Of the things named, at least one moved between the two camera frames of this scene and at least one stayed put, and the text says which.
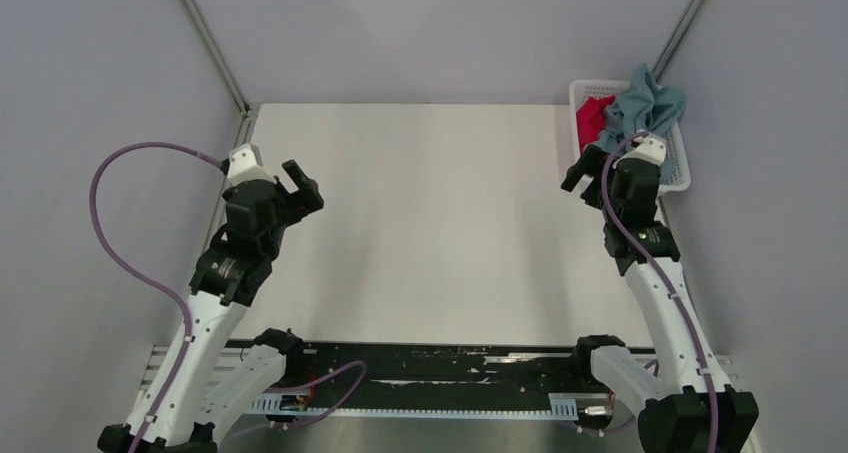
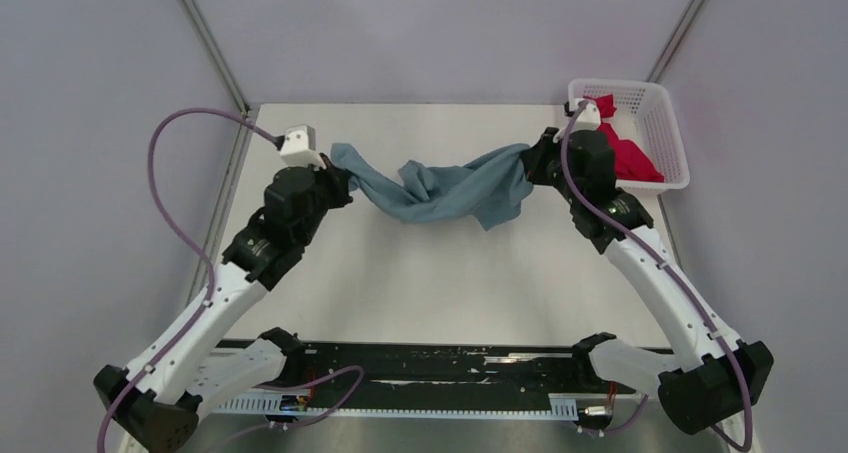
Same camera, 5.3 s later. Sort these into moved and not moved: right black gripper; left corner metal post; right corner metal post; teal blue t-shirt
Moved: teal blue t-shirt; right black gripper
Not moved: right corner metal post; left corner metal post
